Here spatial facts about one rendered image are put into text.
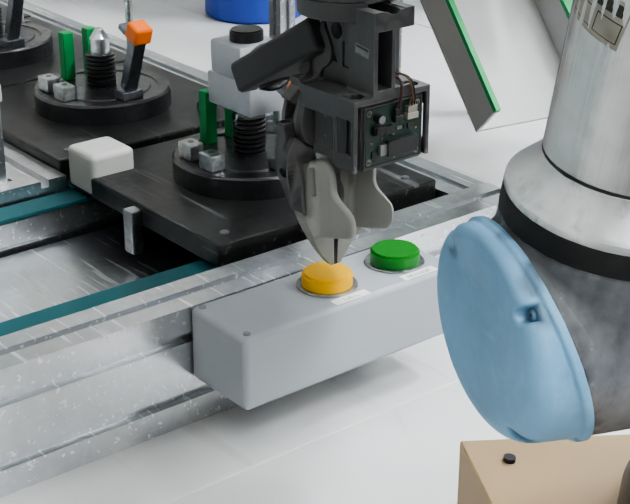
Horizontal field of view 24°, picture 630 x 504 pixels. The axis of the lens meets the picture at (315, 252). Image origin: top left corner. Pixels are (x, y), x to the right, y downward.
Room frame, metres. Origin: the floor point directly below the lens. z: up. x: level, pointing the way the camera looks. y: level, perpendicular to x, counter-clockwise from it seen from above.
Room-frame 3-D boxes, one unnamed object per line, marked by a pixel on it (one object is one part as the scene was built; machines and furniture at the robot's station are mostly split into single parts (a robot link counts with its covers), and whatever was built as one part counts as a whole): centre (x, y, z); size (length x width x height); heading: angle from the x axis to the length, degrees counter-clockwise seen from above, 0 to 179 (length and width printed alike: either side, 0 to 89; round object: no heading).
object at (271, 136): (1.24, 0.06, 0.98); 0.14 x 0.14 x 0.02
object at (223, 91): (1.25, 0.07, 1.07); 0.08 x 0.04 x 0.07; 39
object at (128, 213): (1.16, 0.16, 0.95); 0.01 x 0.01 x 0.04; 39
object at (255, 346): (1.02, -0.01, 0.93); 0.21 x 0.07 x 0.06; 129
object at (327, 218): (0.99, -0.01, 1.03); 0.06 x 0.03 x 0.09; 39
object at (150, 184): (1.24, 0.06, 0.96); 0.24 x 0.24 x 0.02; 39
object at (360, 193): (1.01, -0.04, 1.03); 0.06 x 0.03 x 0.09; 39
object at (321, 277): (1.02, -0.01, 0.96); 0.04 x 0.04 x 0.02
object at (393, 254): (1.07, -0.06, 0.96); 0.04 x 0.04 x 0.02
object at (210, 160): (1.20, 0.09, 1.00); 0.02 x 0.01 x 0.02; 39
